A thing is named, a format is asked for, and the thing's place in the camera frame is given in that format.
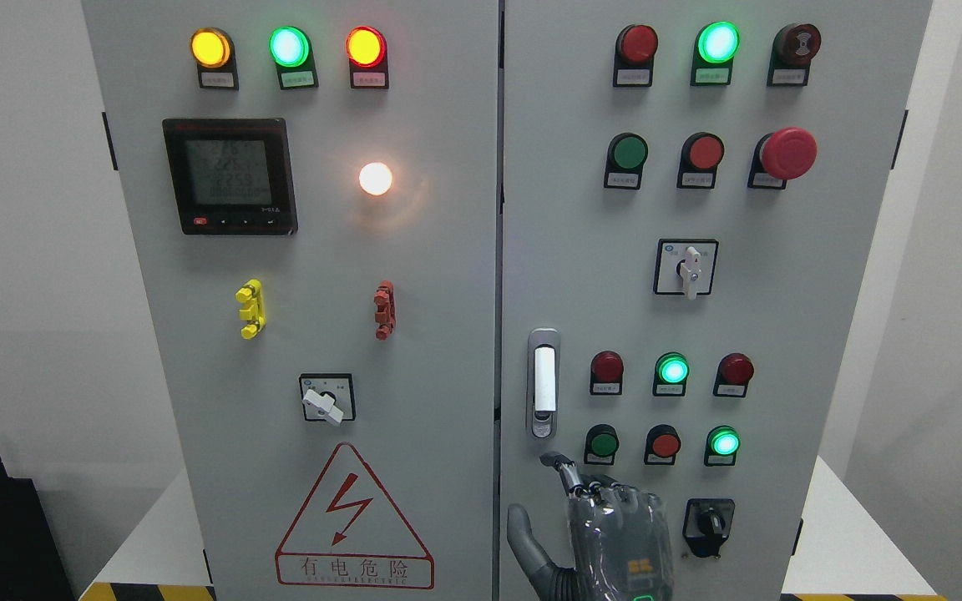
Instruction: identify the green push button upper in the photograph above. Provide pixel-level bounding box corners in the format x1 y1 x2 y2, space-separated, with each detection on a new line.
604 132 649 190

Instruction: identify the yellow indicator light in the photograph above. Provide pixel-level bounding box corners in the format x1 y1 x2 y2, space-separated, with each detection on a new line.
190 28 238 90

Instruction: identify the green push button lower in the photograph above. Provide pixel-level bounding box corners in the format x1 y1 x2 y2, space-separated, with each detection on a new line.
584 423 620 465

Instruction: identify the red emergency stop mushroom button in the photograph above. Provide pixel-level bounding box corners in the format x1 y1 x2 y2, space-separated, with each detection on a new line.
747 127 818 190

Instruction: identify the green lit indicator lower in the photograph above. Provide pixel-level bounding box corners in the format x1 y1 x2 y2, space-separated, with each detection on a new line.
705 425 741 467

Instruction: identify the dark red indicator right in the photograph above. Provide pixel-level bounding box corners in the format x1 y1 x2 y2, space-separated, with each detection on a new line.
711 351 755 398

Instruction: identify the black rotary knob switch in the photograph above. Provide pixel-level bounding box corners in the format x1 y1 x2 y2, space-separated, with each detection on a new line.
682 498 736 558

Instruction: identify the red lit indicator light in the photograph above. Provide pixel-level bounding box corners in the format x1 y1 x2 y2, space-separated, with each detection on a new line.
345 26 389 90

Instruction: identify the red push button upper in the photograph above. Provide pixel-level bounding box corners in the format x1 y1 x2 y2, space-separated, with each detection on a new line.
676 132 725 189

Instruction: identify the red push button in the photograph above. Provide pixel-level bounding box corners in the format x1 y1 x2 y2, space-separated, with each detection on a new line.
644 425 682 467
676 132 725 189

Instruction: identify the green push button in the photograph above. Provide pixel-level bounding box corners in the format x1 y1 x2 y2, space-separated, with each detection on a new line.
584 423 620 465
604 132 649 190

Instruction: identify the grey cabinet door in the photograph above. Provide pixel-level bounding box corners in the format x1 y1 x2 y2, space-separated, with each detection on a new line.
83 1 500 600
500 1 931 600

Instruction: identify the red electric hazard warning sticker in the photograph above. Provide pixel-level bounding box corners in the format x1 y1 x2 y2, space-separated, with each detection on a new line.
275 442 435 590

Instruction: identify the grey right cabinet door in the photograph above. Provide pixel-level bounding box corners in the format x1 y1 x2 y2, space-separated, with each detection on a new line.
500 1 931 600

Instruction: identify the yellow terminal clip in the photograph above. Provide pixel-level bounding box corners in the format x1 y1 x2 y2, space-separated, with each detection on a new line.
235 279 266 340

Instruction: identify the red indicator light top right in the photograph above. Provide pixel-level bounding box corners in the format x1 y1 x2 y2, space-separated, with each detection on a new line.
612 23 658 88

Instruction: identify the silver door swing handle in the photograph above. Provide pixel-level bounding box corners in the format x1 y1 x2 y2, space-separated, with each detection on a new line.
527 328 560 440

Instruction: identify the white selector switch left door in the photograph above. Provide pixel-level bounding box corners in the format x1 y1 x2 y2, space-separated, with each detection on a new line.
298 373 356 426

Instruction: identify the green lit indicator middle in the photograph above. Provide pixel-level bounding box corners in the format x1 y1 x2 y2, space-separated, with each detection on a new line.
652 351 690 398

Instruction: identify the green indicator light top left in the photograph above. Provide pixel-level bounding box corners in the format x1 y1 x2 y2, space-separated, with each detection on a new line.
268 26 318 90

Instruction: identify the black digital power meter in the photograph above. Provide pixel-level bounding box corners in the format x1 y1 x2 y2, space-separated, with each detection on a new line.
163 118 298 235

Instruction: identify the red push button lower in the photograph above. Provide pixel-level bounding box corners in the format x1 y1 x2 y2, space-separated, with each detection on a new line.
644 425 682 467

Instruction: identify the grey left cabinet door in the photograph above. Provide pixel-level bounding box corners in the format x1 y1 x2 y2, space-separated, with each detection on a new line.
83 1 500 600

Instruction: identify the dark red indicator left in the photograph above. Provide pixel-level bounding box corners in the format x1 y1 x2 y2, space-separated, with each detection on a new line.
590 350 625 396

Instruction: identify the white selector switch upper right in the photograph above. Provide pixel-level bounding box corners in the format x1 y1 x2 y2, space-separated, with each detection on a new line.
653 239 719 300

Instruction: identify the red black buzzer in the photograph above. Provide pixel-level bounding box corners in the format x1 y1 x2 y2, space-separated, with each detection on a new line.
767 23 822 87

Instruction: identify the dark red indicator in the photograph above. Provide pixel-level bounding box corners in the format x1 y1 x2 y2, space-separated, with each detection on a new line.
590 350 625 396
711 351 755 398

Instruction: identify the black box with antenna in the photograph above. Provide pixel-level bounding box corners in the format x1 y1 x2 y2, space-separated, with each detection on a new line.
0 456 73 600

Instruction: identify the white lit indicator light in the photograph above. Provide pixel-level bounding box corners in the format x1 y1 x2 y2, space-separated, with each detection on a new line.
358 161 394 197

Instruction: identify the red terminal clip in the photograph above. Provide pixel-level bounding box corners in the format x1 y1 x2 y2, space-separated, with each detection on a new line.
372 280 397 340

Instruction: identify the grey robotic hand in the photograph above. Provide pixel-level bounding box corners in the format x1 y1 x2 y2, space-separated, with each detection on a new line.
505 452 673 600

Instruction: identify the green lit indicator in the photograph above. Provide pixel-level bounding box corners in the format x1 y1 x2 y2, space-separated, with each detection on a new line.
705 425 741 467
690 22 740 87
652 351 690 398

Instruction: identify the green lit indicator top right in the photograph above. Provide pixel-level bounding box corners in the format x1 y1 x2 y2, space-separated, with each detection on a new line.
690 22 740 87

